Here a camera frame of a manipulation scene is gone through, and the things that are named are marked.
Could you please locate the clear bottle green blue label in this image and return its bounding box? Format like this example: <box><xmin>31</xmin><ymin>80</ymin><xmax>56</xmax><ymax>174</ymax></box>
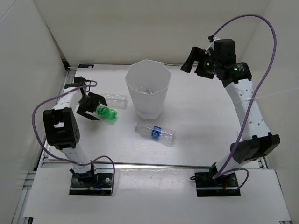
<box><xmin>133</xmin><ymin>86</ymin><xmax>154</xmax><ymax>95</ymax></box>

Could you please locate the clear plastic bottle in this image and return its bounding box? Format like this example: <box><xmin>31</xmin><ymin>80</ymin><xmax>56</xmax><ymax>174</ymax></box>
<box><xmin>103</xmin><ymin>94</ymin><xmax>128</xmax><ymax>109</ymax></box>

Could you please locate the crushed green plastic bottle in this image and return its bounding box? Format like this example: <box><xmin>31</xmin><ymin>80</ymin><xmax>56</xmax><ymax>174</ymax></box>
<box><xmin>95</xmin><ymin>106</ymin><xmax>117</xmax><ymax>121</ymax></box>

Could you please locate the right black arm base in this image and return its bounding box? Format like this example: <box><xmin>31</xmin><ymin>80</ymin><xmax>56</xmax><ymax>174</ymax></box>
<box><xmin>190</xmin><ymin>165</ymin><xmax>241</xmax><ymax>197</ymax></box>

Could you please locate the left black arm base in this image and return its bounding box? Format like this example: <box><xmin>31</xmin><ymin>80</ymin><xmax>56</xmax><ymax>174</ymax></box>
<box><xmin>69</xmin><ymin>169</ymin><xmax>115</xmax><ymax>196</ymax></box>

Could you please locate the aluminium frame rail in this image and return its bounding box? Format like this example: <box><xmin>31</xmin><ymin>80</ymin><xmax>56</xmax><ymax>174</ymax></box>
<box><xmin>38</xmin><ymin>159</ymin><xmax>209</xmax><ymax>170</ymax></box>

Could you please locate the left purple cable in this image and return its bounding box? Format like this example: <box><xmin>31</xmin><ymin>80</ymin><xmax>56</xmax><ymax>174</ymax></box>
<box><xmin>31</xmin><ymin>80</ymin><xmax>116</xmax><ymax>196</ymax></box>

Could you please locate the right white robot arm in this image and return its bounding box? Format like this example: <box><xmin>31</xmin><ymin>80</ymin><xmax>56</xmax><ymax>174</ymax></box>
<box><xmin>181</xmin><ymin>39</ymin><xmax>280</xmax><ymax>187</ymax></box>

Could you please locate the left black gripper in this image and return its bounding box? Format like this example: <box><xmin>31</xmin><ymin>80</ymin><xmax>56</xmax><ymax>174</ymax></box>
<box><xmin>76</xmin><ymin>92</ymin><xmax>106</xmax><ymax>120</ymax></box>

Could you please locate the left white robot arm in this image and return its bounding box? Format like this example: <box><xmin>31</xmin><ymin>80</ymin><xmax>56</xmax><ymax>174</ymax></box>
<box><xmin>43</xmin><ymin>77</ymin><xmax>107</xmax><ymax>187</ymax></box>

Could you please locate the white octagonal plastic bin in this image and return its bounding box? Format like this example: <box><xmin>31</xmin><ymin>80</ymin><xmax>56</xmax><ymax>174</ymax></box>
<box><xmin>125</xmin><ymin>59</ymin><xmax>171</xmax><ymax>119</ymax></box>

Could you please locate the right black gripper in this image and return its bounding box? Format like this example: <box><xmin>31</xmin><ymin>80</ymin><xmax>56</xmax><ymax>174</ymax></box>
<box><xmin>180</xmin><ymin>47</ymin><xmax>221</xmax><ymax>80</ymax></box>

